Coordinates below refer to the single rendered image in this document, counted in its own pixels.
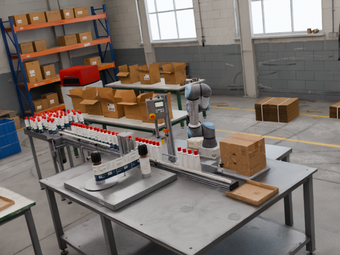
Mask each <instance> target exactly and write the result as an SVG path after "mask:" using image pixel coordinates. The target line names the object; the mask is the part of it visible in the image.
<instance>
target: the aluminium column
mask: <svg viewBox="0 0 340 255"><path fill-rule="evenodd" d="M160 96H161V98H163V99H164V100H167V99H168V98H167V95H166V94H163V95H160ZM164 104H165V111H166V113H168V112H169V105H168V102H167V103H164ZM164 124H165V127H167V129H169V132H168V135H169V137H168V138H169V145H170V150H171V155H173V156H176V153H175V145H174V138H173V131H172V124H171V117H170V115H167V116H166V120H165V118H164ZM166 125H167V126H166ZM171 158H172V161H170V162H172V163H175V162H177V160H176V158H174V157H171Z"/></svg>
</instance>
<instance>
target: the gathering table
mask: <svg viewBox="0 0 340 255"><path fill-rule="evenodd" d="M84 124H85V125H88V126H89V122H87V121H84ZM89 128H90V127H89ZM30 129H31V127H30ZM65 129H66V130H68V131H71V130H72V129H71V126H70V128H65ZM57 130H58V129H57ZM43 131H44V128H43ZM59 132H64V133H68V134H72V133H69V132H66V131H61V130H58V133H57V135H55V136H53V135H49V132H46V131H44V134H40V133H35V132H33V131H32V129H31V131H29V130H27V129H26V128H24V134H25V135H28V139H29V143H30V147H31V151H32V155H33V159H34V163H35V167H36V171H37V175H38V179H39V180H41V179H42V177H41V173H40V168H39V164H38V160H37V156H36V152H35V148H34V143H33V139H32V137H35V138H38V139H41V140H44V141H47V142H48V144H49V148H50V152H51V157H52V161H53V165H54V169H55V173H59V169H58V165H57V160H56V157H55V156H53V153H52V151H54V147H53V143H52V140H53V138H55V137H58V136H59V135H60V133H59ZM66 149H67V153H68V158H69V162H70V167H73V166H74V164H73V160H72V155H71V151H70V146H66ZM90 155H91V152H89V151H88V156H90ZM40 187H41V190H44V189H45V188H43V187H44V185H43V184H41V183H40ZM61 198H62V201H64V200H66V199H65V197H64V196H62V195H61Z"/></svg>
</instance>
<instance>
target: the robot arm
mask: <svg viewBox="0 0 340 255"><path fill-rule="evenodd" d="M200 96H202V97H201V103H200V104H198V100H199V97H200ZM210 96H211V88H210V87H209V86H208V85H206V84H204V83H200V84H190V85H186V87H185V98H187V100H188V101H186V106H187V113H188V115H187V117H188V121H186V123H187V132H188V134H189V137H190V138H195V137H203V142H202V146H203V148H215V147H217V146H218V143H217V141H216V136H215V125H214V124H213V123H211V122H203V123H202V124H201V122H200V121H199V118H198V112H199V111H207V110H210V106H209V103H208V102H209V97H210Z"/></svg>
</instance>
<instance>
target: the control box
mask: <svg viewBox="0 0 340 255"><path fill-rule="evenodd" d="M162 100H163V104H164V99H163V98H161V97H160V99H158V98H157V97H156V98H152V100H150V99H146V106H147V113H148V118H149V121H151V120H157V119H162V118H166V111H165V112H161V113H155V109H159V108H164V109H165V104H164V106H162V107H156V108H155V104H154V102H156V101H162ZM151 115H154V116H155V118H154V119H151V117H150V116H151Z"/></svg>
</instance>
